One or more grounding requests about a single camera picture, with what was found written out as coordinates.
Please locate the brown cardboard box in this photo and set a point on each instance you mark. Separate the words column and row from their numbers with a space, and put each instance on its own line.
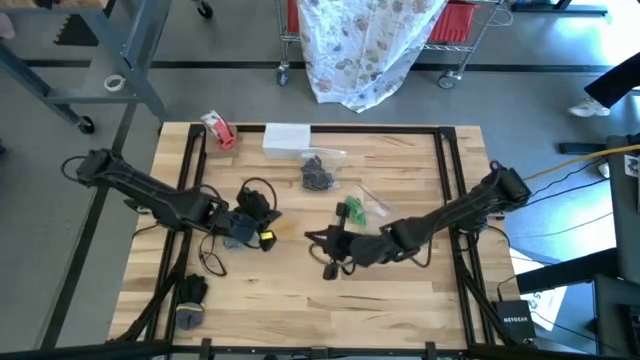
column 222, row 154

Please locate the red tape dispenser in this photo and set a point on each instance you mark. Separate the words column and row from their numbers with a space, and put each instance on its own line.
column 220, row 131

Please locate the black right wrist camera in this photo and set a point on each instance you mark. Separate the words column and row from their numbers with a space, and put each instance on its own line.
column 330, row 271

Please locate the person's leg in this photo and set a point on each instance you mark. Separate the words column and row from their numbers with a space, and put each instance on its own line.
column 617, row 80

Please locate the dark navy rubber band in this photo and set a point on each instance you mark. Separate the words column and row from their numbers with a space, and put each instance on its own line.
column 320, row 172

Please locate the red plastic bin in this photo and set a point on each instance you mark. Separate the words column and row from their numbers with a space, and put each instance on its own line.
column 292, row 15
column 452, row 22

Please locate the white box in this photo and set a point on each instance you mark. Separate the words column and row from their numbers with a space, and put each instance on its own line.
column 286, row 141

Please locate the black-framed safety glasses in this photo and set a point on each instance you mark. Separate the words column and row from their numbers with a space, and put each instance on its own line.
column 201, row 257

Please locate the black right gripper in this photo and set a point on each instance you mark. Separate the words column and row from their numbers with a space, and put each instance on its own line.
column 342, row 245

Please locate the black floor beam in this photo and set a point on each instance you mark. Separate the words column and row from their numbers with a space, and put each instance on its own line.
column 565, row 272

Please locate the black jagged foam piece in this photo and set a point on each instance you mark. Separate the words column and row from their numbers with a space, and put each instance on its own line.
column 75, row 32

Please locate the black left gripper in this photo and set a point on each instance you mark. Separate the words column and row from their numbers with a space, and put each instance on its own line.
column 255, row 207

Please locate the wide green rubber band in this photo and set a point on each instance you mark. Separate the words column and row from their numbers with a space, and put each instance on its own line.
column 356, row 210

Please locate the black caster wheel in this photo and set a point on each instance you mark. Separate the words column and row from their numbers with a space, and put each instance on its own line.
column 204, row 9

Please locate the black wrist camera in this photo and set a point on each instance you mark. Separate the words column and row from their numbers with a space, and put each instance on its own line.
column 330, row 271
column 268, row 241

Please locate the black network switch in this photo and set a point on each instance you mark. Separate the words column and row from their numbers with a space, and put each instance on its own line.
column 515, row 320

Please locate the person's shoe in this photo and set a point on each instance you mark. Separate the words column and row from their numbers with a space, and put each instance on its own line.
column 589, row 108

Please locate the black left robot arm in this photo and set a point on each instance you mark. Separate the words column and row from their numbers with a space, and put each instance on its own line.
column 150, row 195

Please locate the black and grey glove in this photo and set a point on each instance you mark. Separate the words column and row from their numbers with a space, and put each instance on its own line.
column 192, row 292

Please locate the white paper sheet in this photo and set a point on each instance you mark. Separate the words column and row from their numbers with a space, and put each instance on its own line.
column 545, row 300

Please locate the clear plastic zip bag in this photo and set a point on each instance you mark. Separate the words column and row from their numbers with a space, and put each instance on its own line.
column 375, row 200
column 235, row 244
column 325, row 152

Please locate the black aluminium table frame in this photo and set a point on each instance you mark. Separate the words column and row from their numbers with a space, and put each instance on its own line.
column 350, row 129

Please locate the black desk foot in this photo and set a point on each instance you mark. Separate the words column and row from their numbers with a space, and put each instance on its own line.
column 560, row 7

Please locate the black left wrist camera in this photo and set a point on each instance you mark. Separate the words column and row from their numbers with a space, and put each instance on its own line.
column 268, row 241

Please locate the white tape roll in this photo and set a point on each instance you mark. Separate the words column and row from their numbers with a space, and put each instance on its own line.
column 114, row 76

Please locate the grey cabinet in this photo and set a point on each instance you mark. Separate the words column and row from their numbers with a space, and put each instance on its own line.
column 625, row 210

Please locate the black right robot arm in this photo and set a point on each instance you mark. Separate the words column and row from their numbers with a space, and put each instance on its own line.
column 450, row 215

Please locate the black equipment case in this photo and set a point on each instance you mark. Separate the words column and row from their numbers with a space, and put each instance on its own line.
column 615, row 320

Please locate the wide blue rubber band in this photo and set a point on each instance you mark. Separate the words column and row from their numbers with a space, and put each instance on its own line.
column 237, row 243

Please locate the workbench with grey frame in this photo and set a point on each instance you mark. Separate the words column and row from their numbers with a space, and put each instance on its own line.
column 145, row 50

